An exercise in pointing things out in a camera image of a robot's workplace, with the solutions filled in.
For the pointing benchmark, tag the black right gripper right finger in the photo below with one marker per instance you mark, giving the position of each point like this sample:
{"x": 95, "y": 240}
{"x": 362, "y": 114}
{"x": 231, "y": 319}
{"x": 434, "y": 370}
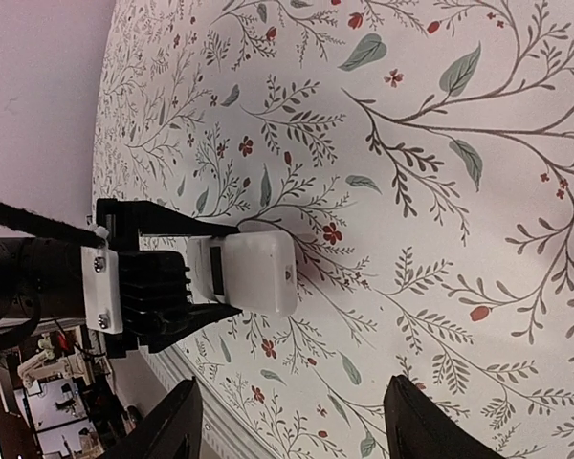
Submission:
{"x": 417, "y": 428}

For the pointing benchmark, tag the white and red remote control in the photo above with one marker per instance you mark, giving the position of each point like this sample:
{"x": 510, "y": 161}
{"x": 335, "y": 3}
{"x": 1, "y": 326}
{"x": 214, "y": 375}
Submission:
{"x": 254, "y": 271}

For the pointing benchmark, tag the floral patterned table mat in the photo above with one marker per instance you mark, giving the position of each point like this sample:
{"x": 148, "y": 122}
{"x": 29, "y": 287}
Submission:
{"x": 421, "y": 156}

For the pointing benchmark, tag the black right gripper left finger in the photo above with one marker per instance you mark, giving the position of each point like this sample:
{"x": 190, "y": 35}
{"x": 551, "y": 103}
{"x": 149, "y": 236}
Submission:
{"x": 173, "y": 429}

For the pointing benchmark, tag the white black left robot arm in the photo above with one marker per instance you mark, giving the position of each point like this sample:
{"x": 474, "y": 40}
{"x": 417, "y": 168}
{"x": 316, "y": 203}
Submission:
{"x": 41, "y": 275}

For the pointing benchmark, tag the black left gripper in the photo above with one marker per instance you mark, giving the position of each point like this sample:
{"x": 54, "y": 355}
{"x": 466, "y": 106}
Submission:
{"x": 125, "y": 222}

